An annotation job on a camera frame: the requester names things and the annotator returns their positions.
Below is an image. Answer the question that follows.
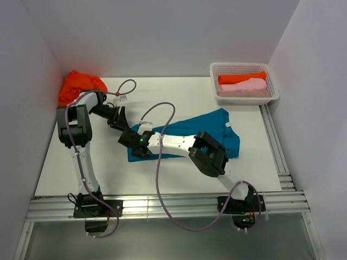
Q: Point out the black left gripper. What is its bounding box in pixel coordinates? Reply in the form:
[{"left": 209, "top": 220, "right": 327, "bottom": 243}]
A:
[{"left": 89, "top": 104, "right": 130, "bottom": 131}]

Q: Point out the rolled orange t shirt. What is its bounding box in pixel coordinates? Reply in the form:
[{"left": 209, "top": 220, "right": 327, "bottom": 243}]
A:
[{"left": 217, "top": 71, "right": 267, "bottom": 85}]

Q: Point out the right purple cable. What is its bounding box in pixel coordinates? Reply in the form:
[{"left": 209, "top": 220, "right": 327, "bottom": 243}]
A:
[{"left": 139, "top": 102, "right": 262, "bottom": 232}]

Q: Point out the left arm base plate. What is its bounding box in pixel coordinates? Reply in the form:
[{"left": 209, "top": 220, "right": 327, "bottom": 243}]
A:
[{"left": 73, "top": 199, "right": 123, "bottom": 218}]

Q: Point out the crumpled orange t shirt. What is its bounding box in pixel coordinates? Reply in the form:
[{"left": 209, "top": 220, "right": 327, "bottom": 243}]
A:
[{"left": 58, "top": 70, "right": 108, "bottom": 106}]

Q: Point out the blue t shirt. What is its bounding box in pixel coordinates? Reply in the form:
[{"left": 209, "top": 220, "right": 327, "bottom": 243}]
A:
[{"left": 127, "top": 107, "right": 241, "bottom": 163}]

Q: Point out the white plastic basket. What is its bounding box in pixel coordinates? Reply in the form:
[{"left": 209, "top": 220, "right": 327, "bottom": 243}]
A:
[{"left": 210, "top": 62, "right": 280, "bottom": 106}]

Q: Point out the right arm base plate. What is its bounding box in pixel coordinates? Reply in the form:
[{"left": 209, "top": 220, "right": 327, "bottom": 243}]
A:
[{"left": 223, "top": 195, "right": 266, "bottom": 215}]

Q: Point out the rolled beige t shirt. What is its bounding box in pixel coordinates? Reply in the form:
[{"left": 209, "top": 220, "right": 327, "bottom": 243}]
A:
[{"left": 217, "top": 90, "right": 271, "bottom": 98}]

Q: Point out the aluminium rail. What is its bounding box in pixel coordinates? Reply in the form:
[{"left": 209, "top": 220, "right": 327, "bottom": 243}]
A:
[
  {"left": 24, "top": 190, "right": 311, "bottom": 223},
  {"left": 259, "top": 105, "right": 296, "bottom": 192}
]

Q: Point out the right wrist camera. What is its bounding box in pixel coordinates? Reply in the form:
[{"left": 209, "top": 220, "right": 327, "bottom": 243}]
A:
[{"left": 138, "top": 121, "right": 153, "bottom": 135}]

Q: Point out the aluminium front rail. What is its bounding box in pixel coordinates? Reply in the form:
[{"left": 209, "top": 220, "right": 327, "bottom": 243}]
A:
[{"left": 24, "top": 190, "right": 311, "bottom": 223}]

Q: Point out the rolled pink t shirt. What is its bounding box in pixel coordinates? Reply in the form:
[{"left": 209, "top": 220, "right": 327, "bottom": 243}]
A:
[{"left": 220, "top": 78, "right": 267, "bottom": 92}]

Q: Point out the aluminium right rail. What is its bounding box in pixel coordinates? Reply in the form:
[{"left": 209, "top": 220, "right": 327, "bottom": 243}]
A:
[{"left": 259, "top": 105, "right": 296, "bottom": 192}]

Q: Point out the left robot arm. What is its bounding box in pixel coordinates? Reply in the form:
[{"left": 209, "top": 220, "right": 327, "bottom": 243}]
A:
[{"left": 56, "top": 89, "right": 133, "bottom": 216}]

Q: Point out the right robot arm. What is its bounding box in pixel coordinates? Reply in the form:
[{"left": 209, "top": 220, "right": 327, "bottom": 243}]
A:
[{"left": 118, "top": 130, "right": 254, "bottom": 212}]

